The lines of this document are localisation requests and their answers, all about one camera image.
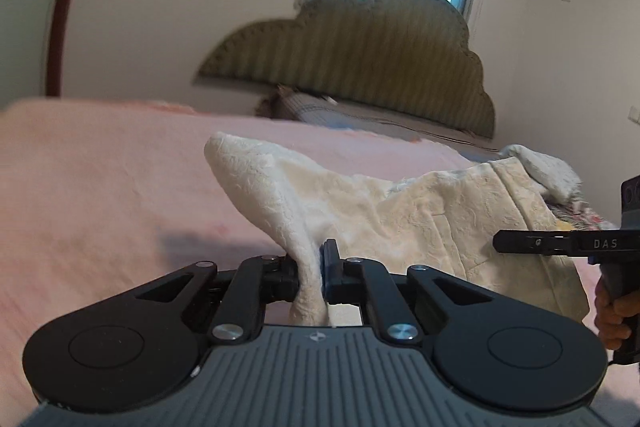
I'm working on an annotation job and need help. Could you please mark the olive striped padded headboard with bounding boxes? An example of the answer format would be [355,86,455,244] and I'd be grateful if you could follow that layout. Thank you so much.
[192,0,497,140]

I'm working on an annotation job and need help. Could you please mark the floral printed cloth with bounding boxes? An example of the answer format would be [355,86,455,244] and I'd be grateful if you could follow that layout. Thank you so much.
[545,198,620,234]

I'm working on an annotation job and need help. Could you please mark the grey striped pillow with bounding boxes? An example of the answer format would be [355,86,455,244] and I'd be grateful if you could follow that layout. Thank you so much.
[276,88,351,128]

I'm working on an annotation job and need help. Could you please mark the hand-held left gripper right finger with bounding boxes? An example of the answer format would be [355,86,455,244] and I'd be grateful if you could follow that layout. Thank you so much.
[320,239,488,344]

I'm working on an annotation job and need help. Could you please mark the person's right hand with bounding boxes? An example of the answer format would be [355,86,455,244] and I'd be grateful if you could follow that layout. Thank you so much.
[594,281,635,352]

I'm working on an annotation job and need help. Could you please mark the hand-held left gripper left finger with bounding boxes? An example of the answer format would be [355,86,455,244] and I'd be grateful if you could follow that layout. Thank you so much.
[134,253,302,344]

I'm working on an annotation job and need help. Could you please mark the white textured pants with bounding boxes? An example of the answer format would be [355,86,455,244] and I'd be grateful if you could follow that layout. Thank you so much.
[204,132,592,328]

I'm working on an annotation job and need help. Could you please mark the pink blanket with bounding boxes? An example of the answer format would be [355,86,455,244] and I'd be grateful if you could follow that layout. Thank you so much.
[0,98,503,423]

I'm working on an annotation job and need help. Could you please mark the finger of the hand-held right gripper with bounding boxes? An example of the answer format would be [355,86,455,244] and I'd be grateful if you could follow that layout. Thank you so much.
[492,229,578,256]

